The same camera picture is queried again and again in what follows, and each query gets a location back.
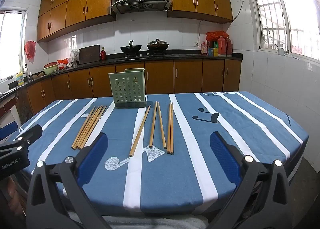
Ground blue white striped tablecloth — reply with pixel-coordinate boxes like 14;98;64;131
19;91;309;216

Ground black pan with lid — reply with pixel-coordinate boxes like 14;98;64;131
147;39;169;52

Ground small window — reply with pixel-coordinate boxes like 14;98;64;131
0;10;27;80

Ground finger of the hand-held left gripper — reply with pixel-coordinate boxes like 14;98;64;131
14;124;43;148

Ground clear plastic bag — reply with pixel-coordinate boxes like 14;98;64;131
70;49;80;66

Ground gas stove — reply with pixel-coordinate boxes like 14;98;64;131
117;53;173;58

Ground black wok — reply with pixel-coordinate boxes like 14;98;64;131
120;40;142;53

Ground red hanging plastic bag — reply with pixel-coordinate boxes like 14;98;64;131
24;40;36;63

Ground blue chair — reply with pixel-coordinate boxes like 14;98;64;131
0;121;18;142

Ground green perforated chopstick holder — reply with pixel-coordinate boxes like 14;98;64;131
108;68;148;109

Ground bundle of wooden chopsticks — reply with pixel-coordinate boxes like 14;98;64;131
71;105;107;150

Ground large barred window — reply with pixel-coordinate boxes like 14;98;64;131
244;0;320;60

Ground green basin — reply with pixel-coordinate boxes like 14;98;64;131
43;62;58;75

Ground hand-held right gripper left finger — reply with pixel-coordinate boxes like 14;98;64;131
25;132;110;229

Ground brown base cabinets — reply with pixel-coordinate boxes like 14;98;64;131
15;59;242;119

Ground dark cutting board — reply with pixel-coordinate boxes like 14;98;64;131
79;45;100;65

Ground wall cable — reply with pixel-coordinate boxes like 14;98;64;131
199;0;250;45

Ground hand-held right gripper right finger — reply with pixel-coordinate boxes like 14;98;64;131
207;131;297;229

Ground light wooden chopstick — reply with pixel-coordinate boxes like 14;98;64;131
171;102;174;155
167;103;171;154
129;105;151;157
157;102;167;149
149;102;157;149

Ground black kitchen countertop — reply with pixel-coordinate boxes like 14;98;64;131
0;53;243;100

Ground person's left hand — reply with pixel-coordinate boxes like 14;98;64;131
0;176;27;222

